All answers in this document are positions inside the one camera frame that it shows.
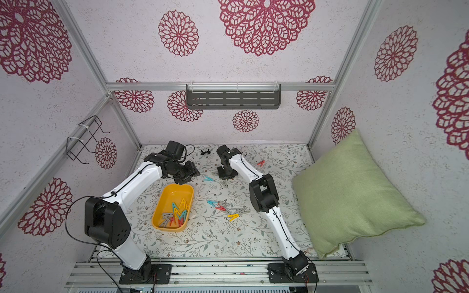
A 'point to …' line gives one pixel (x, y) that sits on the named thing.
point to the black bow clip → (208, 152)
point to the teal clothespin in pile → (213, 203)
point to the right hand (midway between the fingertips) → (223, 175)
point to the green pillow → (347, 195)
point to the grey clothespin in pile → (238, 210)
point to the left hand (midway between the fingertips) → (197, 176)
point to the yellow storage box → (173, 207)
